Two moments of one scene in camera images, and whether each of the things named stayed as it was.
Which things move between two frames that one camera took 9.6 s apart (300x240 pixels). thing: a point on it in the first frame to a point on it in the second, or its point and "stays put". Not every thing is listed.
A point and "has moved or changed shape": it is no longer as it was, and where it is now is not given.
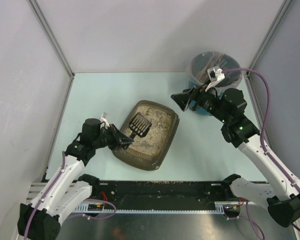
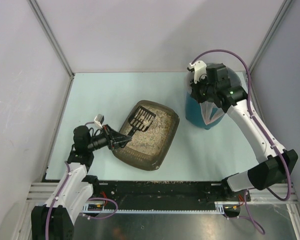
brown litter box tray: [149, 153] stays put
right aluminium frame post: [266, 40] stays put
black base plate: [152, 192] stays put
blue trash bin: [197, 75] has moved or changed shape
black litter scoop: [139, 125] has moved or changed shape
